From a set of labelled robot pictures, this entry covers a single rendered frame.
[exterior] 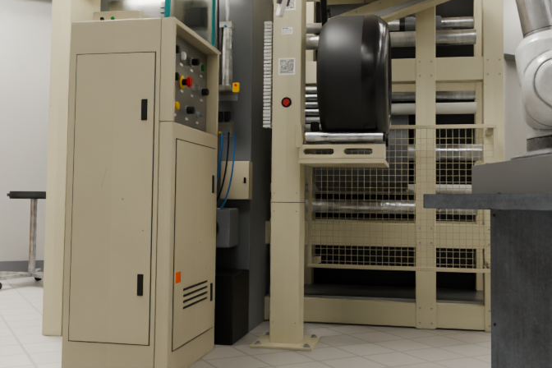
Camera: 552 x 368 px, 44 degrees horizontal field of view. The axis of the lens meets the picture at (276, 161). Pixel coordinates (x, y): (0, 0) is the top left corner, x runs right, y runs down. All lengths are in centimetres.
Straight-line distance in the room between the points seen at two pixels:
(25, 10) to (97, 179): 372
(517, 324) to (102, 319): 139
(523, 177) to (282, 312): 152
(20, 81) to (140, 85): 355
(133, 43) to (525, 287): 153
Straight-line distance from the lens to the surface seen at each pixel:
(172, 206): 241
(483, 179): 188
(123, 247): 246
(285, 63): 304
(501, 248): 191
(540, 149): 188
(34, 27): 606
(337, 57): 282
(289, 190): 298
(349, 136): 288
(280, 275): 300
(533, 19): 175
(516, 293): 188
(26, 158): 590
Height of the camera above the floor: 63
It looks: 3 degrees up
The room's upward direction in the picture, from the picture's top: 1 degrees clockwise
